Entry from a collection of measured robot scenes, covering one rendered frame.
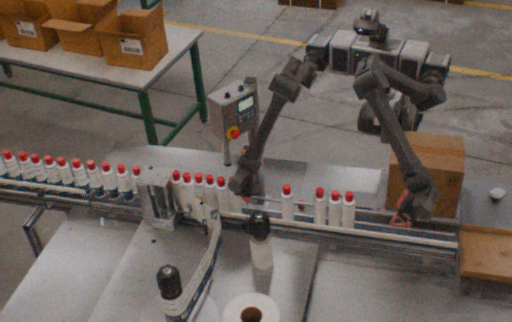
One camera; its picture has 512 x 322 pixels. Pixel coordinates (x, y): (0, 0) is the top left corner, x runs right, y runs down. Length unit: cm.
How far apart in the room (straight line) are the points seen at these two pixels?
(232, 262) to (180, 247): 24
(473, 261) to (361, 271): 46
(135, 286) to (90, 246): 38
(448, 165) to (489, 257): 41
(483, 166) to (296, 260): 222
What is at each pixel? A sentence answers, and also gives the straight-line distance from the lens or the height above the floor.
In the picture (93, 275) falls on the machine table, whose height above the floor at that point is 83.
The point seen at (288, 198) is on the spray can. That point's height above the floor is 104.
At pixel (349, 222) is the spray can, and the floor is 94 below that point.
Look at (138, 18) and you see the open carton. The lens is 419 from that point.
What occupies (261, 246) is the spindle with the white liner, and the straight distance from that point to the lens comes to 233.
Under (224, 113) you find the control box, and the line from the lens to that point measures 235.
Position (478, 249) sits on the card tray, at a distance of 270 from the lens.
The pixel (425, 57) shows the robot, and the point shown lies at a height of 150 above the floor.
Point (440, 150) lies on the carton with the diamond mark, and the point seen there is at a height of 112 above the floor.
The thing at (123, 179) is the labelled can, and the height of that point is 102.
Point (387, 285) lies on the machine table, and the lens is 251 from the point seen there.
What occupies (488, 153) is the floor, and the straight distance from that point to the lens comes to 456.
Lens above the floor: 278
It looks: 39 degrees down
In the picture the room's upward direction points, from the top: 6 degrees counter-clockwise
